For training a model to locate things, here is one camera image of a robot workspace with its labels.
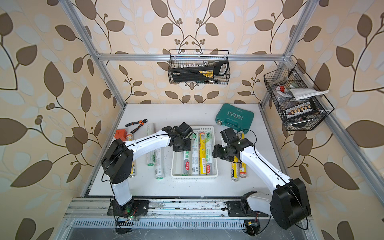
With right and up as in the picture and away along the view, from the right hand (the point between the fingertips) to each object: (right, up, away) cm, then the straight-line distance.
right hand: (216, 154), depth 83 cm
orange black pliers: (-52, +17, +25) cm, 60 cm away
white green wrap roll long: (-33, -6, +3) cm, 34 cm away
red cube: (-61, +10, +14) cm, 63 cm away
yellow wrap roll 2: (-8, -2, +8) cm, 11 cm away
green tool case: (+14, +22, +24) cm, 35 cm away
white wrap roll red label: (-17, -4, -2) cm, 18 cm away
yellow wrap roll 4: (+15, -8, +1) cm, 17 cm away
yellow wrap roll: (-56, +8, +16) cm, 59 cm away
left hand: (-15, +2, +5) cm, 16 cm away
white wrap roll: (-12, 0, +6) cm, 14 cm away
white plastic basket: (-23, -4, +8) cm, 25 cm away
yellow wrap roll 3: (+11, -9, +1) cm, 14 cm away
